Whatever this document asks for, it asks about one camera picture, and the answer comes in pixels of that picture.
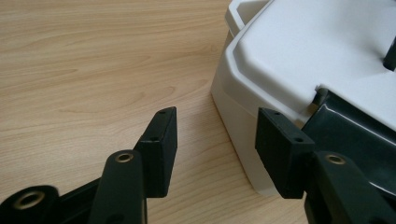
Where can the white plastic storage box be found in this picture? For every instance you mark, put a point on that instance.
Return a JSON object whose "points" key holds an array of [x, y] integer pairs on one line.
{"points": [[236, 130]]}

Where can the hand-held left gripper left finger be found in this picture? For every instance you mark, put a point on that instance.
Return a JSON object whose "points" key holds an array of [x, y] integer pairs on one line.
{"points": [[158, 155]]}

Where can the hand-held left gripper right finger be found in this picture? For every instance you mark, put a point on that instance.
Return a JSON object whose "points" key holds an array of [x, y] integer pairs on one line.
{"points": [[281, 155]]}

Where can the white box lid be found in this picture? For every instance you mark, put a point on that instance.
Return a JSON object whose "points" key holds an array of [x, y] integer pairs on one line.
{"points": [[311, 46]]}

